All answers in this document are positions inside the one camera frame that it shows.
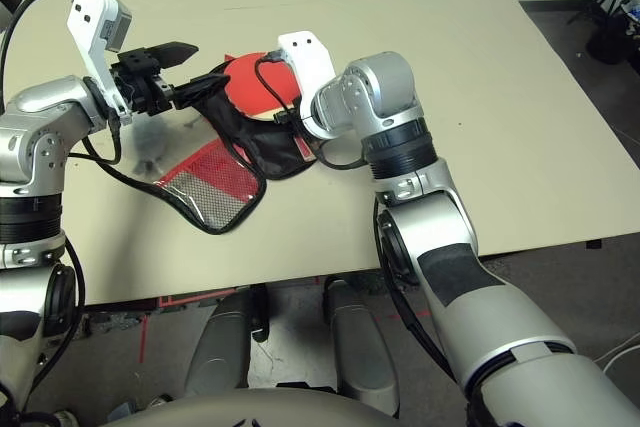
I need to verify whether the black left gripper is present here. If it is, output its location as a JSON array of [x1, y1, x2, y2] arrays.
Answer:
[[108, 40, 231, 116]]

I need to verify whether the red ping-pong paddle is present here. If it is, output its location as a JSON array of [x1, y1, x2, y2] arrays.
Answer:
[[223, 50, 305, 123]]

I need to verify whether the red black paddle case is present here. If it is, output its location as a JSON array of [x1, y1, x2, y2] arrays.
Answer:
[[149, 54, 319, 236]]

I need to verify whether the blurred grey metal tool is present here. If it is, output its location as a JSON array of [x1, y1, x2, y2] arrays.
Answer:
[[277, 31, 337, 141]]

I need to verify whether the black bar under table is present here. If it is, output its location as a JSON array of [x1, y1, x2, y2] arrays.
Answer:
[[248, 284, 271, 343]]

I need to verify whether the silver left robot leg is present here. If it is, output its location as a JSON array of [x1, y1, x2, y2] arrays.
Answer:
[[184, 289, 256, 398]]

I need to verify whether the silver robot leg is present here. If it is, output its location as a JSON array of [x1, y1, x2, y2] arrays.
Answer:
[[184, 289, 256, 398], [322, 276, 401, 416]]

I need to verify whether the silver right robot leg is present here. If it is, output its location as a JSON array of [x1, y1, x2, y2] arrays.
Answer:
[[322, 276, 401, 416]]

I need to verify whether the silver robot torso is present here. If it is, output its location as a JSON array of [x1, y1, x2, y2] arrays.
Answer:
[[99, 389, 401, 427]]

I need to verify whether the black tripod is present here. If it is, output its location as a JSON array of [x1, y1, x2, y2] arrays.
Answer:
[[567, 0, 640, 66]]

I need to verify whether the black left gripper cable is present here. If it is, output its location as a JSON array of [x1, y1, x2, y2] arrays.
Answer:
[[9, 116, 161, 418]]

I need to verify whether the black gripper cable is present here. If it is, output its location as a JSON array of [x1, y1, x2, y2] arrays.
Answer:
[[9, 116, 161, 418], [309, 136, 459, 383]]

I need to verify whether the black right camera cable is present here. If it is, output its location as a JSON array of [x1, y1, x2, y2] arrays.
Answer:
[[253, 49, 301, 126]]

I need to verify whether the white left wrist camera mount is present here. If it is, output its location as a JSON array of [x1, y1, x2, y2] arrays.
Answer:
[[66, 0, 135, 126]]

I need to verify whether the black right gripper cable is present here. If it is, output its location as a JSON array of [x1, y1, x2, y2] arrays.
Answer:
[[309, 136, 459, 383]]

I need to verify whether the white floor cable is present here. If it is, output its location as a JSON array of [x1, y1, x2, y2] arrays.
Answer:
[[597, 336, 640, 373]]

